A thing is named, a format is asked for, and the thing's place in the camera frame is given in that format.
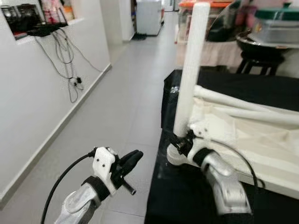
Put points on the white plastic table top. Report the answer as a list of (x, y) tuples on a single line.
[(252, 144)]

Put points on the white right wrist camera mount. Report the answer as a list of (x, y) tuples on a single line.
[(201, 128)]

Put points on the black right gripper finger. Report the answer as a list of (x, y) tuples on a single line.
[(172, 136)]

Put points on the green lid storage box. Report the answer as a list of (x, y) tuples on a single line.
[(280, 25)]

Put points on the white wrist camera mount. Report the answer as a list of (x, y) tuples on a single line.
[(103, 163), (201, 128)]

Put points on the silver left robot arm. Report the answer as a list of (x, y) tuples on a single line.
[(79, 205)]

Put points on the black bag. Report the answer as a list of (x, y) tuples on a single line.
[(229, 23)]

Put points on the beige cloth covered bench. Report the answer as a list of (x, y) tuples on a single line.
[(215, 53)]

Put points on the dark door mat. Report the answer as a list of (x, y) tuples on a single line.
[(139, 36)]

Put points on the colourful books row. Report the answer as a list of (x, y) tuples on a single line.
[(55, 10)]

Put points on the black table cloth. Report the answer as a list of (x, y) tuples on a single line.
[(187, 200)]

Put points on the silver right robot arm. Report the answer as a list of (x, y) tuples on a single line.
[(224, 186)]

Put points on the white appliance cabinet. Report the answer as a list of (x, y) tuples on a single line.
[(149, 16)]

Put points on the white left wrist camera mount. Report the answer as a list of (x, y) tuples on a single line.
[(103, 163)]

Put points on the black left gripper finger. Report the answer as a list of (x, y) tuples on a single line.
[(128, 157), (134, 162)]

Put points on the black router device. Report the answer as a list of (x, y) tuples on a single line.
[(28, 21)]

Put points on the orange lid storage box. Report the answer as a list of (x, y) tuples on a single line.
[(187, 18)]

